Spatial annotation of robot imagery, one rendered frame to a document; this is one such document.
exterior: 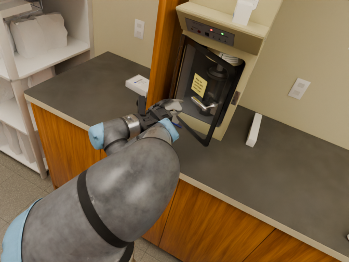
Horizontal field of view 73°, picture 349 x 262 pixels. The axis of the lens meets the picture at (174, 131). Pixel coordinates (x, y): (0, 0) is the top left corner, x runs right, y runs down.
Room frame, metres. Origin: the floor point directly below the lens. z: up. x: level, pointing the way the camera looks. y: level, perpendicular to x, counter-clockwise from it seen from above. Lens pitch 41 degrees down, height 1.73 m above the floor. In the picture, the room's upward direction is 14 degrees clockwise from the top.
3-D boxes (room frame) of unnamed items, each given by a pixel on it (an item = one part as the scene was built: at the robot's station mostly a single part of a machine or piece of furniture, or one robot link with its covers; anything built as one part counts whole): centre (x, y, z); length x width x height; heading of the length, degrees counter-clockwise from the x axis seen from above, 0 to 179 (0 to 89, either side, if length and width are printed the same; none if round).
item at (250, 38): (0.91, -0.07, 1.46); 0.32 x 0.12 x 0.10; 73
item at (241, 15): (0.89, -0.13, 1.54); 0.05 x 0.05 x 0.06; 89
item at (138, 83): (1.22, 0.25, 0.96); 0.16 x 0.12 x 0.04; 65
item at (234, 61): (1.05, -0.14, 1.34); 0.18 x 0.18 x 0.05
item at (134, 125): (0.58, 0.15, 1.20); 0.08 x 0.05 x 0.08; 46
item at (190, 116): (0.89, -0.05, 1.19); 0.30 x 0.01 x 0.40; 46
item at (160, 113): (0.64, 0.08, 1.20); 0.12 x 0.09 x 0.08; 136
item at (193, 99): (0.82, -0.08, 1.20); 0.10 x 0.05 x 0.03; 46
